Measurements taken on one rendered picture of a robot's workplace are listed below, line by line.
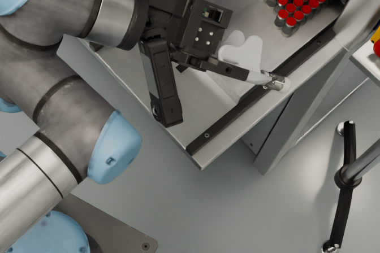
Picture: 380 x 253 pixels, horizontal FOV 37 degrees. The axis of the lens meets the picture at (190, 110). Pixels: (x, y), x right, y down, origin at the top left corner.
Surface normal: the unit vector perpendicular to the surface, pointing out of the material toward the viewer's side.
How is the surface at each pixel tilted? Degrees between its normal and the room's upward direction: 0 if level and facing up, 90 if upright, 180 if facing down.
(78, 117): 3
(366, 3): 90
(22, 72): 17
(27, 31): 61
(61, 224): 8
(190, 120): 0
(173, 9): 43
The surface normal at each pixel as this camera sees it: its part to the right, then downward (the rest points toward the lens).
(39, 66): 0.17, -0.48
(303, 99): -0.74, 0.59
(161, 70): 0.37, 0.29
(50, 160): 0.29, -0.24
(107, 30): 0.20, 0.67
